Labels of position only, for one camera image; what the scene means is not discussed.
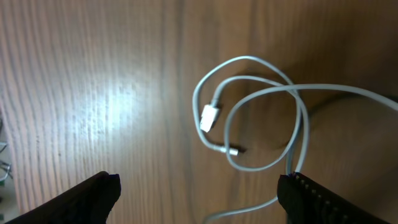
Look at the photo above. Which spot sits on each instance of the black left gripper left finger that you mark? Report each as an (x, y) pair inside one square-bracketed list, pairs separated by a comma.
[(89, 202)]

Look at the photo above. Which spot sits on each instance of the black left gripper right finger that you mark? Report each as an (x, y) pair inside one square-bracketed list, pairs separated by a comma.
[(307, 202)]

